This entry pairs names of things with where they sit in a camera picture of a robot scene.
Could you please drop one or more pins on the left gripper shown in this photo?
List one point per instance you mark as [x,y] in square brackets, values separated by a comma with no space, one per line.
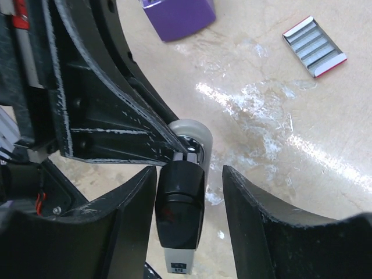
[35,84]

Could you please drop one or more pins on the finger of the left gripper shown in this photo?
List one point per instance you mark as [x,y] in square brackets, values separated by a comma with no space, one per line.
[104,108]

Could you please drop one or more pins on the purple metronome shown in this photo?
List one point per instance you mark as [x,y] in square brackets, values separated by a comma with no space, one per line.
[176,19]

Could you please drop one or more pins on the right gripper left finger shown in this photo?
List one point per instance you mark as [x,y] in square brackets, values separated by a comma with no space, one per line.
[105,238]

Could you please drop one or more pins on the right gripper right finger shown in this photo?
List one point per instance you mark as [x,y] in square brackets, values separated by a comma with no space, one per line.
[273,239]

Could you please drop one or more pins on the grey black stapler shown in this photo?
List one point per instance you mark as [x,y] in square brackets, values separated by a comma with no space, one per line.
[180,198]

